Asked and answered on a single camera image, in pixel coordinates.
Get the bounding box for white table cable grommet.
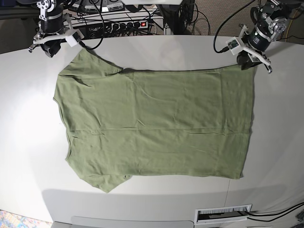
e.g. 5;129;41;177
194;204;252;225

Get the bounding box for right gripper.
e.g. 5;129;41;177
28;12;83;57

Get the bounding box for green T-shirt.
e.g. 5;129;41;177
54;50;255;193

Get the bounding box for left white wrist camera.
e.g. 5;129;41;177
226;37;244;56

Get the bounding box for black cables at table edge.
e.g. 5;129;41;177
247;201;304;223

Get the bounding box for black power strip red switch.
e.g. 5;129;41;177
106;20;149;30

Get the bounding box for yellow cable on floor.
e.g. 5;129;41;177
286;9;299;40

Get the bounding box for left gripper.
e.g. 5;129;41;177
237;24;273;74

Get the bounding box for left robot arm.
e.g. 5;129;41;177
226;0;302;73

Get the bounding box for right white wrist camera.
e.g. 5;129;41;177
65;33;84;47

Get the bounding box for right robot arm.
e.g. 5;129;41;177
28;0;84;58

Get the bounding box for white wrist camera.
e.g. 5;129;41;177
226;37;244;56
65;33;84;47

